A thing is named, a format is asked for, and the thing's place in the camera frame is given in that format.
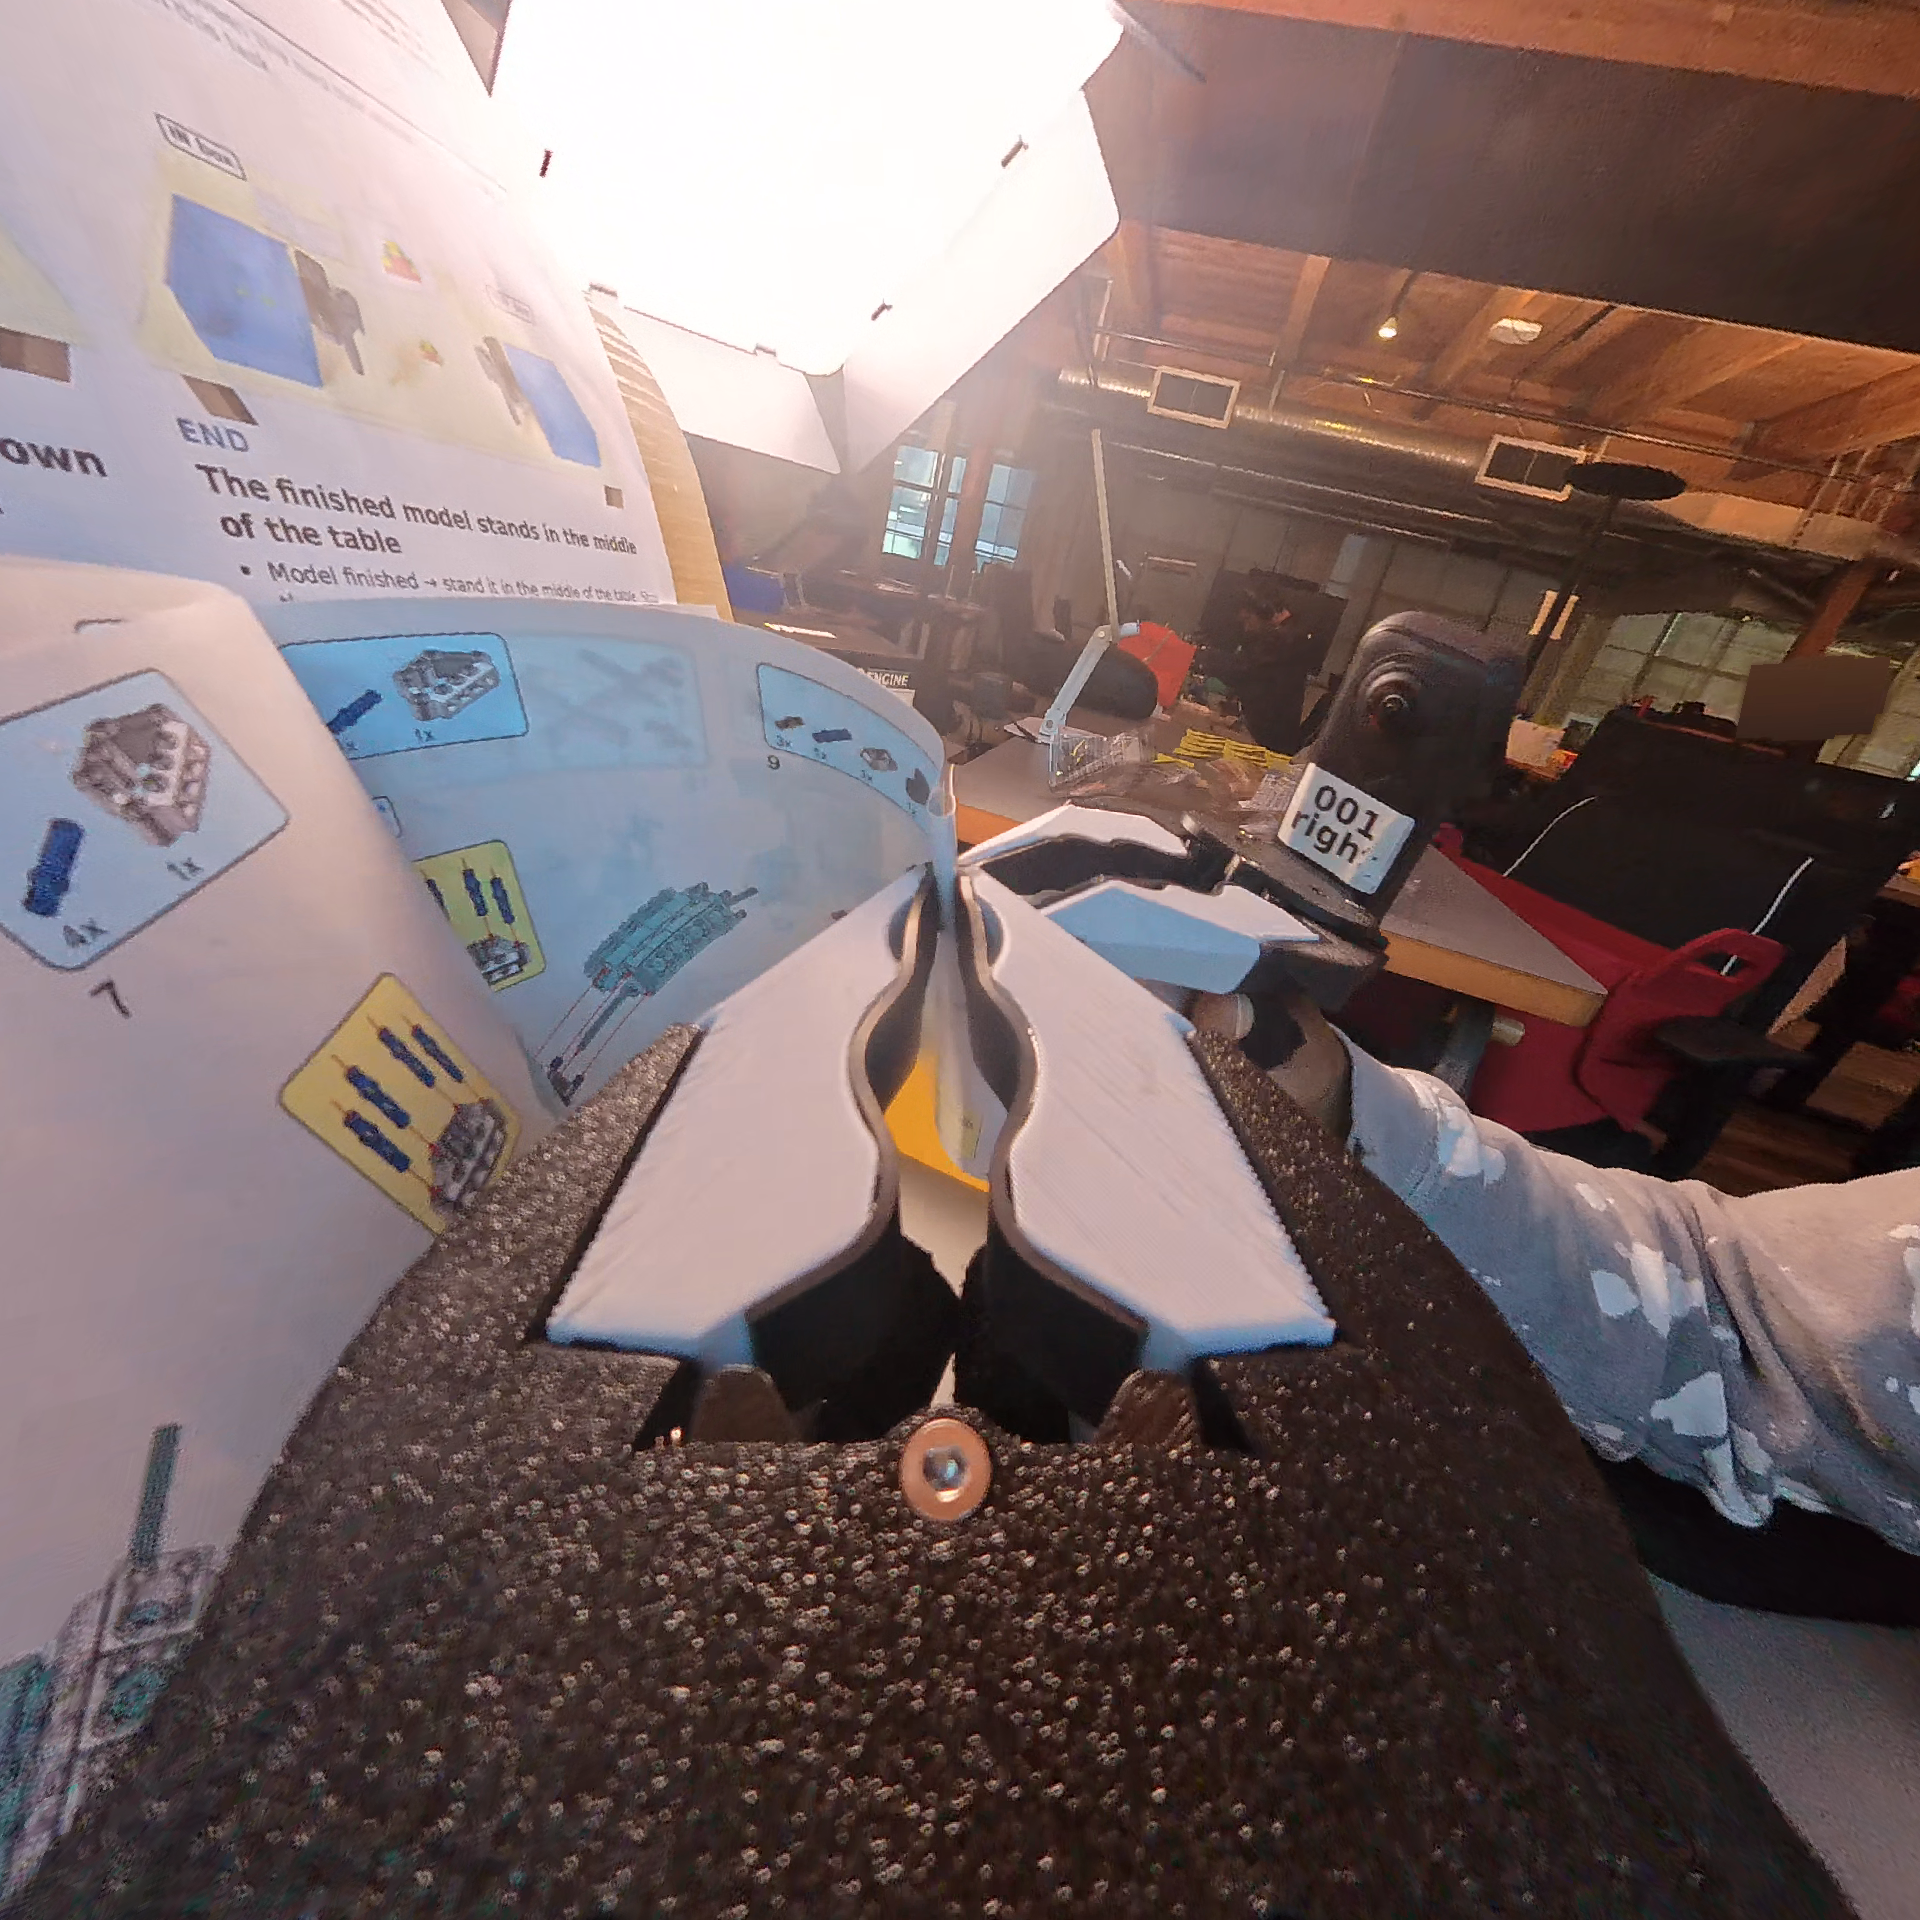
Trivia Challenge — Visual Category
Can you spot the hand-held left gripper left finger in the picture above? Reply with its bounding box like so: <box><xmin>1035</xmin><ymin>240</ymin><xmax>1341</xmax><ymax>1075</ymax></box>
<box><xmin>545</xmin><ymin>867</ymin><xmax>944</xmax><ymax>1375</ymax></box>

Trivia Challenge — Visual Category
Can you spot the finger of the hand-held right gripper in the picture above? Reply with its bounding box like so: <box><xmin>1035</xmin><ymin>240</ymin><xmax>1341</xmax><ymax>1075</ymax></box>
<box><xmin>1040</xmin><ymin>879</ymin><xmax>1336</xmax><ymax>999</ymax></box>
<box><xmin>957</xmin><ymin>802</ymin><xmax>1203</xmax><ymax>879</ymax></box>

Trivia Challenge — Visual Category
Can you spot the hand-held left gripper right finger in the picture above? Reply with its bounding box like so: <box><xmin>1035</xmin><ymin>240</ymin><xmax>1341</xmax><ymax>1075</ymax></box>
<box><xmin>961</xmin><ymin>879</ymin><xmax>1339</xmax><ymax>1377</ymax></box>

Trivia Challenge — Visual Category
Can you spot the building instruction booklet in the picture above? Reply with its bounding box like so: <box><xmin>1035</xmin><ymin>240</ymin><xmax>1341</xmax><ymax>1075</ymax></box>
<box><xmin>0</xmin><ymin>563</ymin><xmax>970</xmax><ymax>1883</ymax></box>

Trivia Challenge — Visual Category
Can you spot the person's right forearm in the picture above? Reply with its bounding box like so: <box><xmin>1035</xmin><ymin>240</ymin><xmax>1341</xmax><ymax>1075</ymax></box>
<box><xmin>1339</xmin><ymin>1036</ymin><xmax>1920</xmax><ymax>1562</ymax></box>

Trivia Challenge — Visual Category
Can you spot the printed task sheet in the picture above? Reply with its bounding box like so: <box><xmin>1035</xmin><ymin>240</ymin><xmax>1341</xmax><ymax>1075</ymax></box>
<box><xmin>0</xmin><ymin>0</ymin><xmax>681</xmax><ymax>615</ymax></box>

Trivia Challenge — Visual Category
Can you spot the person's right hand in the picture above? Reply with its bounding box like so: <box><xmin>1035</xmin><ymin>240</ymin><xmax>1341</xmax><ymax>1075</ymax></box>
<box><xmin>1188</xmin><ymin>991</ymin><xmax>1364</xmax><ymax>1154</ymax></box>

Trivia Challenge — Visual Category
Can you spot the black office chair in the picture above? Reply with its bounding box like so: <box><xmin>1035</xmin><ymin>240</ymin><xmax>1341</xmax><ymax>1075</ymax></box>
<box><xmin>1499</xmin><ymin>705</ymin><xmax>1920</xmax><ymax>1121</ymax></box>

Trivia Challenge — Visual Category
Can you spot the red office chair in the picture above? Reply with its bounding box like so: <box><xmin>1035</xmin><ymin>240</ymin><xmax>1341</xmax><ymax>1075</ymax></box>
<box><xmin>1418</xmin><ymin>831</ymin><xmax>1791</xmax><ymax>1145</ymax></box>

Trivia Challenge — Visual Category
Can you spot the round black lamp head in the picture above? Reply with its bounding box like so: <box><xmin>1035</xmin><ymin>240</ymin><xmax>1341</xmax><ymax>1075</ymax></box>
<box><xmin>1556</xmin><ymin>460</ymin><xmax>1692</xmax><ymax>648</ymax></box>

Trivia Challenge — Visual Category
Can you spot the wooden stand board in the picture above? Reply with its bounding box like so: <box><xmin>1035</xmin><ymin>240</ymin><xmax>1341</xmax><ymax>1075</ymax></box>
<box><xmin>586</xmin><ymin>285</ymin><xmax>741</xmax><ymax>619</ymax></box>

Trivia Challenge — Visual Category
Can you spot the white light panel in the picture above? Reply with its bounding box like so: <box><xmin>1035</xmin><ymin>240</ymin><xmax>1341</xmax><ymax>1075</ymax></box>
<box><xmin>487</xmin><ymin>0</ymin><xmax>1130</xmax><ymax>379</ymax></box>
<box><xmin>620</xmin><ymin>300</ymin><xmax>845</xmax><ymax>481</ymax></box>

